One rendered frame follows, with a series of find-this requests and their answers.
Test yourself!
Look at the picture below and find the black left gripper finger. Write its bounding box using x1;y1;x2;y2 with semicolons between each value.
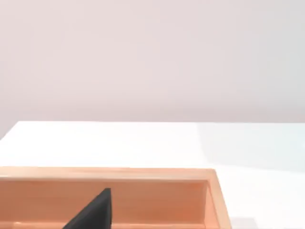
62;187;112;229

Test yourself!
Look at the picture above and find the shallow salmon-coloured box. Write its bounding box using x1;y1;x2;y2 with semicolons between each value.
0;166;232;229

